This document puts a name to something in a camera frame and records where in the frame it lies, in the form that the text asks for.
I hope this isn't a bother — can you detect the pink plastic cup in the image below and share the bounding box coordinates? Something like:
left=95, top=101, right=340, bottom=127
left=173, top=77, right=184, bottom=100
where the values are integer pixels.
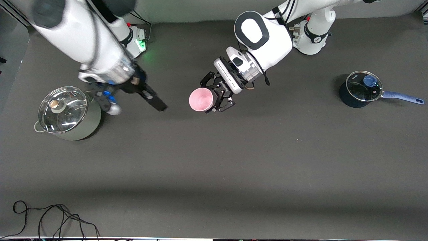
left=189, top=88, right=214, bottom=112

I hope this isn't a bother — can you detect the glass lid with metal knob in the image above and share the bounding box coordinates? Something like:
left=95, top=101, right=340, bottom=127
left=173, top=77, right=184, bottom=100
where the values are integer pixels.
left=38, top=86, right=88, bottom=134

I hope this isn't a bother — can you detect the dark blue saucepan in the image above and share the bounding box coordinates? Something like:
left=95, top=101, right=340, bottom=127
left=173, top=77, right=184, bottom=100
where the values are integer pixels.
left=339, top=70, right=425, bottom=108

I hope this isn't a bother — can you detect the glass lid with blue knob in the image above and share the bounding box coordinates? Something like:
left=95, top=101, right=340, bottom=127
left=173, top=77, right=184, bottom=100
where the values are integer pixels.
left=346, top=71, right=382, bottom=102

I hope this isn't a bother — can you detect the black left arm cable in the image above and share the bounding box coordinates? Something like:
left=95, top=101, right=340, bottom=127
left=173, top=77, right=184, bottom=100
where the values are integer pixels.
left=236, top=0, right=298, bottom=86

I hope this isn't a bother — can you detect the black right arm base cable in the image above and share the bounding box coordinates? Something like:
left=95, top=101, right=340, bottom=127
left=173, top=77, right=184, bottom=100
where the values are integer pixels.
left=129, top=10, right=153, bottom=43

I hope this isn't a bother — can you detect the grey two-handled cooking pot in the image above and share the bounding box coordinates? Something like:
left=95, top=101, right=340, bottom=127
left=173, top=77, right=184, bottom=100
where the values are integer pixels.
left=34, top=86, right=102, bottom=141

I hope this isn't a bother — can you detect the loose black floor cable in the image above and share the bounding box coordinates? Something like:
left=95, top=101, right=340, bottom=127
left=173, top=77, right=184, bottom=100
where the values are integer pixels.
left=0, top=200, right=101, bottom=240

